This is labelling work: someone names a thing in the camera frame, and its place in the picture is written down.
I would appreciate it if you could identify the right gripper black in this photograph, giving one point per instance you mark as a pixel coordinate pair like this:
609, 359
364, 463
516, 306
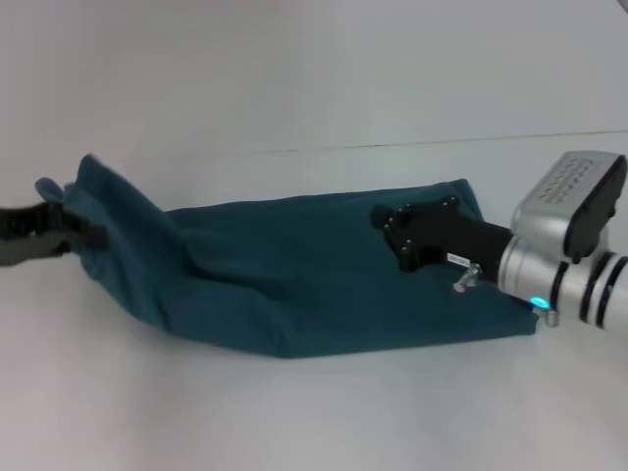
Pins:
441, 235

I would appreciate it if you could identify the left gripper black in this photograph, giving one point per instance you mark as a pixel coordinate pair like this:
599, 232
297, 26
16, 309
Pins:
29, 223

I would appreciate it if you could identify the teal blue t-shirt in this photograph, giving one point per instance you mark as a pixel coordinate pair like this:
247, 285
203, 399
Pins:
275, 275

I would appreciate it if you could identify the right robot arm silver black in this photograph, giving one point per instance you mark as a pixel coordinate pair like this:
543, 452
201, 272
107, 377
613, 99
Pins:
574, 245

